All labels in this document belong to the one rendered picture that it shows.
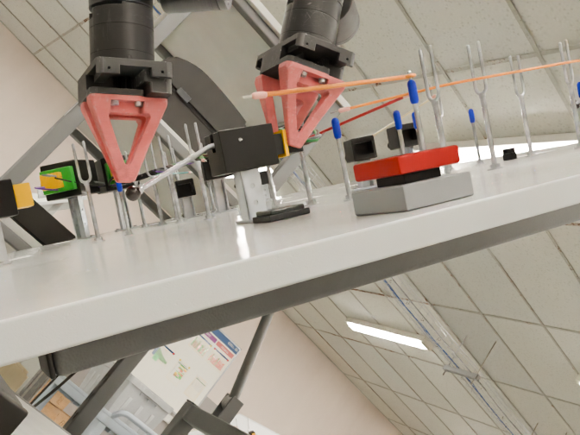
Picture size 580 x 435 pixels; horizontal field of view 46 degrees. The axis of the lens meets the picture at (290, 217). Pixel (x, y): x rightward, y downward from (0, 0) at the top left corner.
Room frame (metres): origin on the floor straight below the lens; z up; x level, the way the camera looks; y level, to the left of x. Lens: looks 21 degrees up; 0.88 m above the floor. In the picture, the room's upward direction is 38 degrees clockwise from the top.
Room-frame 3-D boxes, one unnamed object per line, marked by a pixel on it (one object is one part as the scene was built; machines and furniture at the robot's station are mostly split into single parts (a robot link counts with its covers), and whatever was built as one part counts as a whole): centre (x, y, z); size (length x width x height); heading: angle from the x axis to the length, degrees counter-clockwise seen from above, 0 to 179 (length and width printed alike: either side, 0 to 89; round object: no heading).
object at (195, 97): (1.68, 0.41, 1.56); 0.30 x 0.23 x 0.19; 112
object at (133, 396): (4.88, 0.14, 0.96); 0.60 x 0.42 x 0.33; 31
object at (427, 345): (7.21, -1.63, 3.26); 1.27 x 0.17 x 0.08; 27
